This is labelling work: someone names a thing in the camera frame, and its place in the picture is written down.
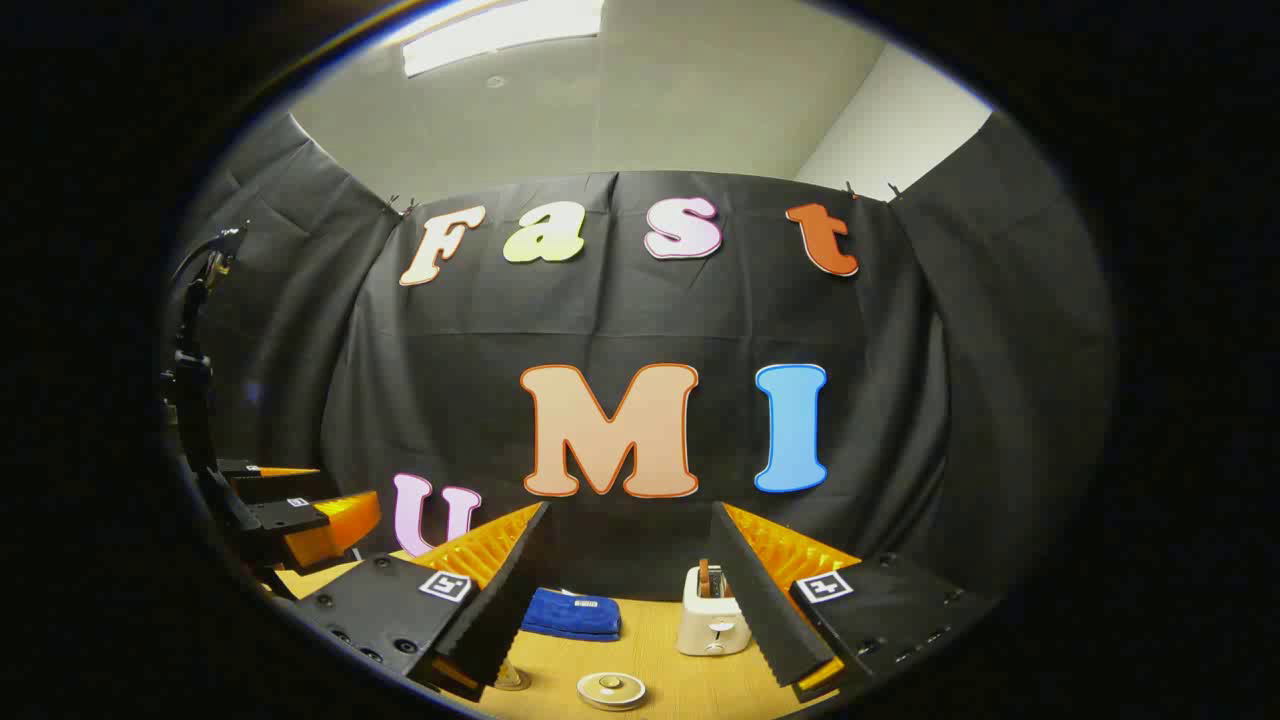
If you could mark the white teacup lid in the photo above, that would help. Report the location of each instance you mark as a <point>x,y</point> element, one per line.
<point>612,690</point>

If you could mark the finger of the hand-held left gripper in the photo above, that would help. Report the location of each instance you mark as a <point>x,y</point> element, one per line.
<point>300,530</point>
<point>285,487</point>

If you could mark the white toaster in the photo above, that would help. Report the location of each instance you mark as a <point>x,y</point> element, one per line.
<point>710,630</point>

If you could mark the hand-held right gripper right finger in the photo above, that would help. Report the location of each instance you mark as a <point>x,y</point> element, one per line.
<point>765,610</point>

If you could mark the clear water bottle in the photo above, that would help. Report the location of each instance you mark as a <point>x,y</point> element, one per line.
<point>512,678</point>

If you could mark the toasted bread slice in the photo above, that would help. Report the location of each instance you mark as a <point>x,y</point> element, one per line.
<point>704,578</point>

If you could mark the black backdrop cloth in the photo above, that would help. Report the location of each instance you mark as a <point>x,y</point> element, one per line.
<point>700,310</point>

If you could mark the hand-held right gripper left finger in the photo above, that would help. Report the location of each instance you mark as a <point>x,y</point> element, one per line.
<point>500,610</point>

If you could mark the ceiling light panel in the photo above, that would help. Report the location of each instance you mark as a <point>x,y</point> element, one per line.
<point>500,35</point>

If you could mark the blue folded towel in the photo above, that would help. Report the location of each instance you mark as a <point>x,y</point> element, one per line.
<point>570,612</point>

